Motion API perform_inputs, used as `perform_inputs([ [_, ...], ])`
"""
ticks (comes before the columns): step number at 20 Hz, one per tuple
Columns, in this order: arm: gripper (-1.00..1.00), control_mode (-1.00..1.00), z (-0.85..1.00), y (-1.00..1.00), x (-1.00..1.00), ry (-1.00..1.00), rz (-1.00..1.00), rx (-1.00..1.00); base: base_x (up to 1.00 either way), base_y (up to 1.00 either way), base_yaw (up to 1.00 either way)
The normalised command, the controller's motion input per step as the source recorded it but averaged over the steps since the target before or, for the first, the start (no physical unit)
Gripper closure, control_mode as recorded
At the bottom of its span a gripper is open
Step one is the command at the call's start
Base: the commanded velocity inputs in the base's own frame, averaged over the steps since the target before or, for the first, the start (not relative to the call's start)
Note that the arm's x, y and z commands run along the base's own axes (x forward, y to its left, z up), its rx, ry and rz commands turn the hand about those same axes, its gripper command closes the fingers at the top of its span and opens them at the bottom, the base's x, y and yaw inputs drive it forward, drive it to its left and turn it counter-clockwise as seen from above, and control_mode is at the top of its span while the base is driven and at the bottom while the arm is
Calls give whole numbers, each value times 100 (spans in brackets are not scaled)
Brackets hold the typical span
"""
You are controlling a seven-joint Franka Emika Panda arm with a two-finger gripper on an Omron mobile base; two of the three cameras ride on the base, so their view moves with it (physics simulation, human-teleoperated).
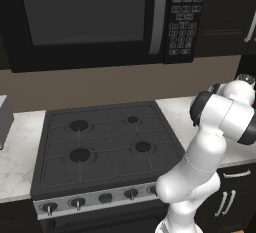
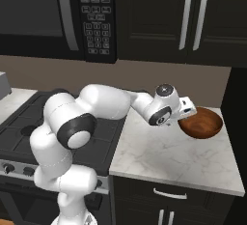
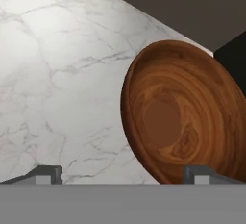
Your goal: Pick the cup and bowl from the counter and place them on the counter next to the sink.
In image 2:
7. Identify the dark base cupboard door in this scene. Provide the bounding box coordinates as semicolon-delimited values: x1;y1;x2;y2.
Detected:
113;199;167;225
165;203;228;225

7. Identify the tall dark cabinet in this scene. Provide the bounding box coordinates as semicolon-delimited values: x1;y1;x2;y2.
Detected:
220;66;247;225

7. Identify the grey box appliance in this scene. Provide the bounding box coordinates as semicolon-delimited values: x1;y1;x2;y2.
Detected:
0;70;13;101

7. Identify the brown wooden bowl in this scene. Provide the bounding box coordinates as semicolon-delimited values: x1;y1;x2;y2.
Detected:
177;106;224;140

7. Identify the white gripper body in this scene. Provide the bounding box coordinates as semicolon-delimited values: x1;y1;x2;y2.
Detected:
177;106;198;122

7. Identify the dark drawer front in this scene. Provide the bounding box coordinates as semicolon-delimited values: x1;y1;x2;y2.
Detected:
111;175;236;218

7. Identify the silver base cupboard handle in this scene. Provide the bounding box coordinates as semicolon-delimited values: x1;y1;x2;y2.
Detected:
157;209;165;225
167;211;176;225

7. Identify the black stove with hob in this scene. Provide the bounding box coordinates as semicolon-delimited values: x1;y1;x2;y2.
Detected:
0;88;130;225

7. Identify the black microwave oven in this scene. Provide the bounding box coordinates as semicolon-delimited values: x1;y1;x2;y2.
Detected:
0;0;118;65

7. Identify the grey microwave handle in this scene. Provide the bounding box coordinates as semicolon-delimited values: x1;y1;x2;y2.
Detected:
56;0;80;52

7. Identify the silver cupboard door handle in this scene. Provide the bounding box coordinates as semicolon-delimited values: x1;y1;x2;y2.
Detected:
192;0;210;52
178;0;194;51

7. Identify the dark wall cupboard door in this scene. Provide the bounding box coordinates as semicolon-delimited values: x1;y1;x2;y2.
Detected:
192;0;247;69
115;0;195;65

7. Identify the silver drawer handle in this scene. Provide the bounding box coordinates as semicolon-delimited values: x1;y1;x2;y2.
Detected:
152;187;188;201

